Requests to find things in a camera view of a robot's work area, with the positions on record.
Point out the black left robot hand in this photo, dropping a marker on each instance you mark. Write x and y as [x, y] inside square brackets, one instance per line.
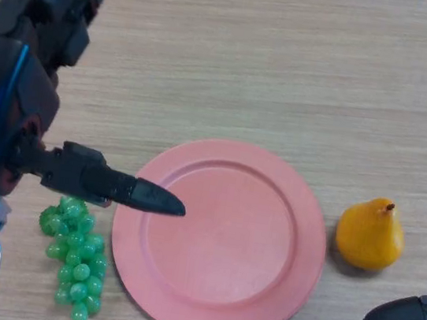
[6, 79]

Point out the green grape bunch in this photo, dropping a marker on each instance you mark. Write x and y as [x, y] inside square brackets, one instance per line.
[80, 256]

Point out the pink round plate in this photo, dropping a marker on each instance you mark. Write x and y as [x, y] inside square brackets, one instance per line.
[220, 256]

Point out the yellow pear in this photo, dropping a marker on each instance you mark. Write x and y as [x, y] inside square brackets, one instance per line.
[370, 235]

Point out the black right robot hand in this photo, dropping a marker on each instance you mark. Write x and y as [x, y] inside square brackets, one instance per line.
[407, 312]

